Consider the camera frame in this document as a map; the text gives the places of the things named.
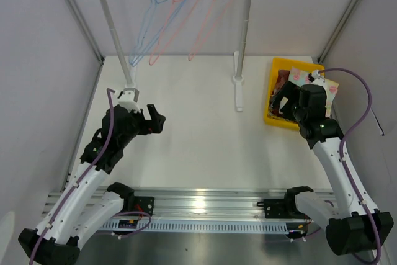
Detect blue wire hanger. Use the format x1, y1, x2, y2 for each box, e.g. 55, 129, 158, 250
156, 0, 187, 45
128, 0, 170, 68

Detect pink wire hanger middle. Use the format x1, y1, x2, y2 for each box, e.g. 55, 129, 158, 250
148, 0, 200, 66

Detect red plaid skirt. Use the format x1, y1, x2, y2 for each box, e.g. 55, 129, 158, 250
269, 70, 290, 117

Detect pink wire hanger right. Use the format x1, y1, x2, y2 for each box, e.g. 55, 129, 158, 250
188, 0, 234, 61

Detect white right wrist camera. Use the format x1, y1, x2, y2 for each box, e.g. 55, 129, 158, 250
308, 70, 326, 87

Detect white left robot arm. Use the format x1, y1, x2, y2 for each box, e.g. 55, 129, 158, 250
18, 104, 166, 264

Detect white slotted cable duct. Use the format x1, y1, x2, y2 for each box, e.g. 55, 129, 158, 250
99, 219, 289, 235

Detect blue wire hanger behind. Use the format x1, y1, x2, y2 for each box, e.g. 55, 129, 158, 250
156, 0, 187, 45

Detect floral pastel skirt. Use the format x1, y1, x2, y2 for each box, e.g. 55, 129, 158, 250
288, 67, 339, 117

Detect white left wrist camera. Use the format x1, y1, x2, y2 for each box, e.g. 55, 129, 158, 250
115, 88, 141, 113

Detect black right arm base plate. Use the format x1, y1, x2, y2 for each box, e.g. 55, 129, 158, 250
256, 199, 308, 220

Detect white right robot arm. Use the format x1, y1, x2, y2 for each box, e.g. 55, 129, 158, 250
257, 82, 394, 256

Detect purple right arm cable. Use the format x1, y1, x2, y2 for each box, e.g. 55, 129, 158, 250
290, 67, 382, 263

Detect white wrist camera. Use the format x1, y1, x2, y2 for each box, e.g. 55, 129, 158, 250
308, 70, 326, 87
115, 88, 141, 113

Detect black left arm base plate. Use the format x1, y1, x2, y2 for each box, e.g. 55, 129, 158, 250
122, 196, 154, 216

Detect yellow plastic bin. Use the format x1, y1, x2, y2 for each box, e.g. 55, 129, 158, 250
264, 57, 324, 131

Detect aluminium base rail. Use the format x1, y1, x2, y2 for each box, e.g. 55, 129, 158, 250
42, 186, 381, 223

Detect pink wire hanger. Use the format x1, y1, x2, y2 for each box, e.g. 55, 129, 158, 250
188, 0, 234, 61
148, 0, 200, 66

